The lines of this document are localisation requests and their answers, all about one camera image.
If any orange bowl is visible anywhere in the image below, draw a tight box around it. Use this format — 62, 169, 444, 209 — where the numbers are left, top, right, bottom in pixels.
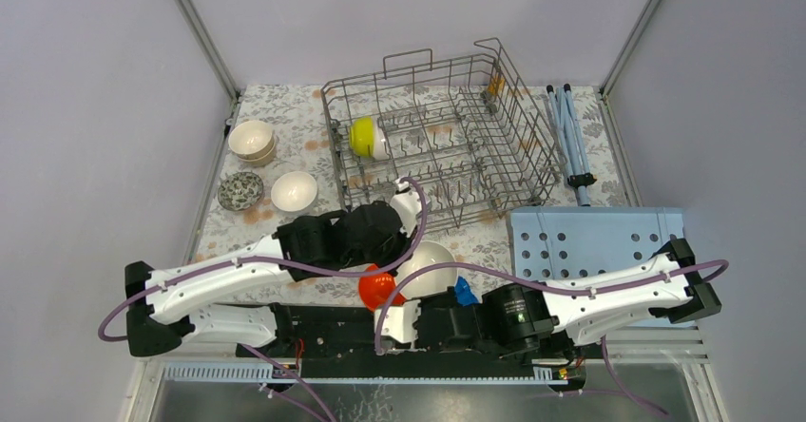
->
357, 273, 396, 312

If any white ribbed bowl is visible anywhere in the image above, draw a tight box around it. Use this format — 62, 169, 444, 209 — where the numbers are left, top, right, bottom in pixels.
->
394, 240, 459, 302
271, 171, 318, 213

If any pink patterned bowl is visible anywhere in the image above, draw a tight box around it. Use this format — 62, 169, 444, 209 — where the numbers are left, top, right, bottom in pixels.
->
217, 171, 264, 212

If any grey wire dish rack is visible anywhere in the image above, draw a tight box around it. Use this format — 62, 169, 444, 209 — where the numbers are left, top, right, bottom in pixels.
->
321, 37, 565, 229

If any plain beige bowl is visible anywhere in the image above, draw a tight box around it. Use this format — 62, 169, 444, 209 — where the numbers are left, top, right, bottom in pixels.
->
238, 147, 277, 167

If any beige bowl with leaf pattern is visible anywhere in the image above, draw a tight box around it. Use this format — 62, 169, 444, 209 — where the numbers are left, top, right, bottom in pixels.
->
228, 120, 275, 160

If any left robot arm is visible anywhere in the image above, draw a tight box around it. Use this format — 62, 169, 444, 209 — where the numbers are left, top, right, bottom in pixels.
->
124, 194, 422, 357

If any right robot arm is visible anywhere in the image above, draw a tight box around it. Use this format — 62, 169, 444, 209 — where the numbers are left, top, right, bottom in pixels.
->
413, 239, 727, 358

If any blue toy car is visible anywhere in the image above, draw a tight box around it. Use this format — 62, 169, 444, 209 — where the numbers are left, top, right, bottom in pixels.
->
453, 277, 481, 307

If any yellow-green bowl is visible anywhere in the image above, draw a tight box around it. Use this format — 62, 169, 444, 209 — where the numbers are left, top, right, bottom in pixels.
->
348, 116, 390, 161

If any floral patterned table mat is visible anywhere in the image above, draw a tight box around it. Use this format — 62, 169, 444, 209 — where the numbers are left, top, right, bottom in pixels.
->
193, 86, 629, 307

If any light blue perforated board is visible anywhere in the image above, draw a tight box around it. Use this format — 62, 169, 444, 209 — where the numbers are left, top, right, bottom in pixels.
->
509, 207, 693, 341

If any yellow rubber duck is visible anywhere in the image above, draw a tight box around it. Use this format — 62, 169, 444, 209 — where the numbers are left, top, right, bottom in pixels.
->
486, 73, 506, 97

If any blue folded metal stand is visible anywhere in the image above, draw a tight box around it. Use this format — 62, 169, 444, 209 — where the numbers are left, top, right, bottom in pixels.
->
546, 84, 596, 207

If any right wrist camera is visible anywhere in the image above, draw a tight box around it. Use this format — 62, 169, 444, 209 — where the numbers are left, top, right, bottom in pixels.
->
374, 300, 421, 344

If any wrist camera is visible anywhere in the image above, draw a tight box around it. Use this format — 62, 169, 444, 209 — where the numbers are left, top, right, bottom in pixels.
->
389, 178, 422, 238
374, 300, 421, 344

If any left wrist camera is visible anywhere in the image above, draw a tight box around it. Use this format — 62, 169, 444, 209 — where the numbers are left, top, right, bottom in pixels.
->
389, 178, 422, 238

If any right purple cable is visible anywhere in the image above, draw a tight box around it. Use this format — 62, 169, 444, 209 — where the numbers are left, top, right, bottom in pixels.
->
374, 258, 730, 420

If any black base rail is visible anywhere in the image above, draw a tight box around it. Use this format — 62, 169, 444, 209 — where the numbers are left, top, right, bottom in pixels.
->
259, 303, 588, 390

